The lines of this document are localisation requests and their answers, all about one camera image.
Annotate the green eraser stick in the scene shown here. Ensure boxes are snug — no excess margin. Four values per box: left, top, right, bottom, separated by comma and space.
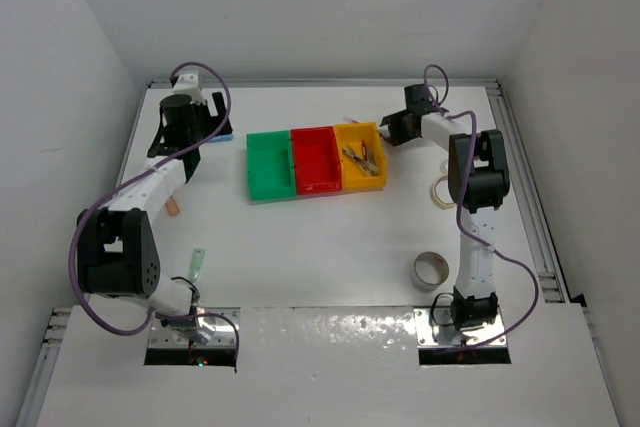
188, 248, 205, 283

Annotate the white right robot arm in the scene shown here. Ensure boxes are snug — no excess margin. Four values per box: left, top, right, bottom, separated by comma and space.
381, 84, 510, 330

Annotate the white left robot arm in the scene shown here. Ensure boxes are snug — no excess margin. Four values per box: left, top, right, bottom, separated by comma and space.
69, 92, 231, 336

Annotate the yellow highlighter pen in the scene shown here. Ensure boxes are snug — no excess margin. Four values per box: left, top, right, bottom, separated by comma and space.
352, 157, 378, 176

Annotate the orange eraser stick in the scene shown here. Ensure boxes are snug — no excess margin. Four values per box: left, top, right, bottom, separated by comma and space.
165, 196, 181, 217

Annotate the wide clear tape roll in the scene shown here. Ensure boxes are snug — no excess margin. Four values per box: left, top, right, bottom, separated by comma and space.
410, 251, 450, 292

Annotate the green plastic bin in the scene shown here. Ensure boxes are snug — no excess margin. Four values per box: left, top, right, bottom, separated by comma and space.
246, 130, 296, 201

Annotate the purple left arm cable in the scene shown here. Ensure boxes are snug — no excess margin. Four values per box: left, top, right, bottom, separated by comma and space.
67, 62, 241, 363

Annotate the metal base plate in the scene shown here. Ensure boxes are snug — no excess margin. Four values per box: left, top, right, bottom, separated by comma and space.
414, 307, 508, 350
147, 306, 240, 350

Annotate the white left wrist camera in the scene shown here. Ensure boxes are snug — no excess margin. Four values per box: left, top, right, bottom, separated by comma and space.
171, 70, 206, 105

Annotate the yellow plastic bin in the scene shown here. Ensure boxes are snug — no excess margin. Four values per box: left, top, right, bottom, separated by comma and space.
333, 122, 388, 191

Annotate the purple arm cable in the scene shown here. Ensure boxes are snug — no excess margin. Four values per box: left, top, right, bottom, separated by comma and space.
423, 64, 540, 351
67, 62, 241, 363

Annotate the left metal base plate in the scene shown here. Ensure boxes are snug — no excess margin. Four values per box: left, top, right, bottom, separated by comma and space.
147, 306, 240, 350

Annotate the red plastic bin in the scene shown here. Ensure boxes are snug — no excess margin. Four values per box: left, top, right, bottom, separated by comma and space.
291, 126, 342, 195

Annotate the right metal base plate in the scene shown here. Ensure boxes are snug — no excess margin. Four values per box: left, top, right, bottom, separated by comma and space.
414, 307, 508, 350

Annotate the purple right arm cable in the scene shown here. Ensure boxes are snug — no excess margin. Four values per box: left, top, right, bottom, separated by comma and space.
423, 64, 540, 351

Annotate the cream masking tape roll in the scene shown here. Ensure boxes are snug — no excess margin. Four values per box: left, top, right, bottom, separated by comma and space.
430, 175, 457, 210

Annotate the aluminium frame rail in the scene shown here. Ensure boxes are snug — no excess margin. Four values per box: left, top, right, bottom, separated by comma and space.
486, 82, 570, 303

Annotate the blue eraser stick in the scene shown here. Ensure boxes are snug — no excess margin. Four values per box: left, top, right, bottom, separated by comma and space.
209, 134, 234, 143

